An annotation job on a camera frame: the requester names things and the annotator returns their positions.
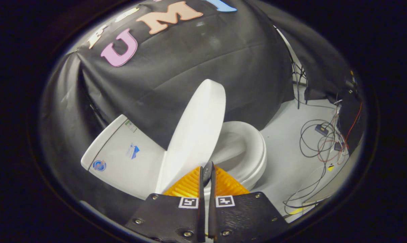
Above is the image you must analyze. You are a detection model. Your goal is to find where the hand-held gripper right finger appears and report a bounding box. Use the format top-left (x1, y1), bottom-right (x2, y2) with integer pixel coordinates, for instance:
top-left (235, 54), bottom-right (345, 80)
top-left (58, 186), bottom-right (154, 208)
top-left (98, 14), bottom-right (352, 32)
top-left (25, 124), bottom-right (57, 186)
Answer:
top-left (208, 165), bottom-right (290, 243)

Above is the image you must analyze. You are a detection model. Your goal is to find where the tangle of floor cables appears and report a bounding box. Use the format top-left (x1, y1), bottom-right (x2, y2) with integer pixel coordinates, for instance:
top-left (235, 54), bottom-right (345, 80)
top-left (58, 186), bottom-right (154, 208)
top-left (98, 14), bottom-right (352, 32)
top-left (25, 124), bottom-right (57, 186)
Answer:
top-left (283, 100), bottom-right (363, 217)

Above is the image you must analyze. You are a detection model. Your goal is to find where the black backdrop cloth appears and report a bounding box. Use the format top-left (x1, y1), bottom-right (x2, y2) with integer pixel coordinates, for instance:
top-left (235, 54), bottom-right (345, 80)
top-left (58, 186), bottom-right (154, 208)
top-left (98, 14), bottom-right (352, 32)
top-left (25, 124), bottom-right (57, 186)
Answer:
top-left (40, 0), bottom-right (359, 216)

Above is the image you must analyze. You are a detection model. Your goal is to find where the white toilet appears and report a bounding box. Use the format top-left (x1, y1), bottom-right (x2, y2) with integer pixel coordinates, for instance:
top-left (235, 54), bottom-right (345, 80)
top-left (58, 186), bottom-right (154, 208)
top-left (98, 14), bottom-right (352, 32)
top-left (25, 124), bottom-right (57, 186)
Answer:
top-left (81, 114), bottom-right (268, 203)

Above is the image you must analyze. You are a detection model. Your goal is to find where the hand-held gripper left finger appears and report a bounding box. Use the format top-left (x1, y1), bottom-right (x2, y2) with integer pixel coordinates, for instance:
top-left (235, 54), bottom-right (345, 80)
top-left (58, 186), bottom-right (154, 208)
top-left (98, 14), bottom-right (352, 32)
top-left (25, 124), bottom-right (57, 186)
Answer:
top-left (126, 165), bottom-right (206, 243)

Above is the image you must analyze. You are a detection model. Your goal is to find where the white toilet lid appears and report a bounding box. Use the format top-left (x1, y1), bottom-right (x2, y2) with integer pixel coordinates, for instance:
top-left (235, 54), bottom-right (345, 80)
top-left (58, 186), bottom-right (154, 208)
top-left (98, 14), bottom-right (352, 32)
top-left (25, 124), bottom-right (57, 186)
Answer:
top-left (155, 79), bottom-right (227, 195)

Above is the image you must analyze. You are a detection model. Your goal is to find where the black lid pull tab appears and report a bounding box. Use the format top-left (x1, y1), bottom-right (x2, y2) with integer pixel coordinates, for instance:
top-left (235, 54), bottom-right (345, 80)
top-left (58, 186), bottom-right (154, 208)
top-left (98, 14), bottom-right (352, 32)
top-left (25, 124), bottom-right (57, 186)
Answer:
top-left (203, 161), bottom-right (213, 187)

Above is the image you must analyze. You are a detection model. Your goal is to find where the white toilet seat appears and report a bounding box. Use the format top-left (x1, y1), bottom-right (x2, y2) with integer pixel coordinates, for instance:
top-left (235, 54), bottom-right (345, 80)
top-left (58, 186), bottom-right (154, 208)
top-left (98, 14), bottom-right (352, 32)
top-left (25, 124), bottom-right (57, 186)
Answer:
top-left (208, 121), bottom-right (268, 190)

